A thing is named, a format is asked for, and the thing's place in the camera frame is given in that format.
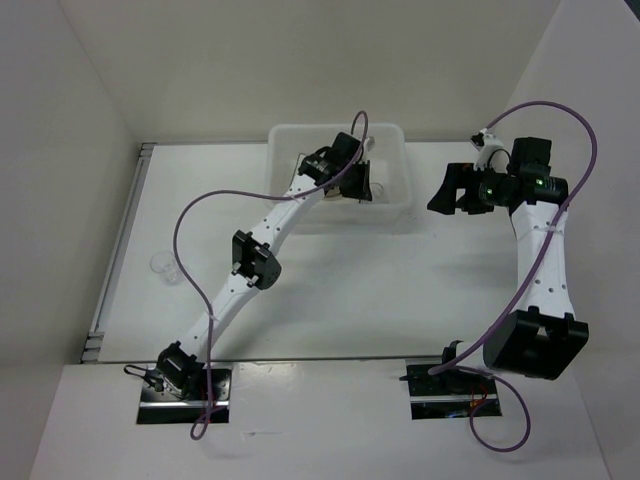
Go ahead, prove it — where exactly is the translucent white plastic bin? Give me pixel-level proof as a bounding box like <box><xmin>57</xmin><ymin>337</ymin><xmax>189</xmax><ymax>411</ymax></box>
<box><xmin>265</xmin><ymin>123</ymin><xmax>413</xmax><ymax>227</ymax></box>

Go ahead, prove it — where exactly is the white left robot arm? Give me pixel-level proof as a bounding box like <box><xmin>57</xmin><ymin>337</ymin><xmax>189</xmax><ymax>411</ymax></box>
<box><xmin>149</xmin><ymin>132</ymin><xmax>373</xmax><ymax>402</ymax></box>

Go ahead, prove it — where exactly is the square white black-rimmed plate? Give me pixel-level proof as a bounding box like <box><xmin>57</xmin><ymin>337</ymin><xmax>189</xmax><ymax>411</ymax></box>
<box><xmin>291</xmin><ymin>153</ymin><xmax>307</xmax><ymax>181</ymax></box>

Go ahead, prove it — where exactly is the smoky grey glass plate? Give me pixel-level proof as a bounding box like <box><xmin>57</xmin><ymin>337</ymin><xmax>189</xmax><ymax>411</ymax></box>
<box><xmin>324</xmin><ymin>188</ymin><xmax>341</xmax><ymax>200</ymax></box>

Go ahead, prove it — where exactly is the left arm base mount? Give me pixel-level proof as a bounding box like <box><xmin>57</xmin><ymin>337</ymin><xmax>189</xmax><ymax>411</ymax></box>
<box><xmin>123</xmin><ymin>365</ymin><xmax>232</xmax><ymax>425</ymax></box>

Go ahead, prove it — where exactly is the aluminium table edge rail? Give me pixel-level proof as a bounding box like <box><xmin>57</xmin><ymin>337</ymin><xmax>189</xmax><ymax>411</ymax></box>
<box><xmin>79</xmin><ymin>142</ymin><xmax>156</xmax><ymax>364</ymax></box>

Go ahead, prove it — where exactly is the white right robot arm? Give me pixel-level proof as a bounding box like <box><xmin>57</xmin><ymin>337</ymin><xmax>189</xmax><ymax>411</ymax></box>
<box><xmin>427</xmin><ymin>129</ymin><xmax>589</xmax><ymax>380</ymax></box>

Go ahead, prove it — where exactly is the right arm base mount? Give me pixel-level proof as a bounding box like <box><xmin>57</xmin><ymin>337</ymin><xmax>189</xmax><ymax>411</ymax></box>
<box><xmin>399</xmin><ymin>358</ymin><xmax>502</xmax><ymax>420</ymax></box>

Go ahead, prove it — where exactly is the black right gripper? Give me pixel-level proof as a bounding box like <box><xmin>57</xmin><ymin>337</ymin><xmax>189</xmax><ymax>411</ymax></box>
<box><xmin>427</xmin><ymin>162</ymin><xmax>510</xmax><ymax>214</ymax></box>

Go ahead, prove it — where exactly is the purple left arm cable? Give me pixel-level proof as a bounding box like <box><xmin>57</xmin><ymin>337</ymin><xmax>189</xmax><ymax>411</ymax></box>
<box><xmin>172</xmin><ymin>110</ymin><xmax>370</xmax><ymax>441</ymax></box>

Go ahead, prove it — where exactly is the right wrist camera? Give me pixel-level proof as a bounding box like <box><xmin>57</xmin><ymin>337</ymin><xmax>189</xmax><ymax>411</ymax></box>
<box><xmin>470</xmin><ymin>128</ymin><xmax>511</xmax><ymax>171</ymax></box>

